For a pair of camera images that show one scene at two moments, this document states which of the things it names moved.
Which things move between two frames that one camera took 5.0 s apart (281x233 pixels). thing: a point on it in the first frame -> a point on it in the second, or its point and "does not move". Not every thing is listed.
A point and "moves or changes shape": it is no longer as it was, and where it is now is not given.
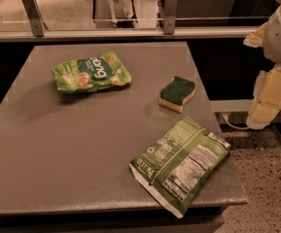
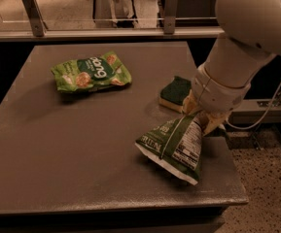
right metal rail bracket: (171, 1) does not move
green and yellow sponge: (174, 94) does not move
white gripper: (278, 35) -> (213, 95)
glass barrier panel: (100, 7) does not move
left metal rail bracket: (35, 16) does not move
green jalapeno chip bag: (180, 162) moves or changes shape
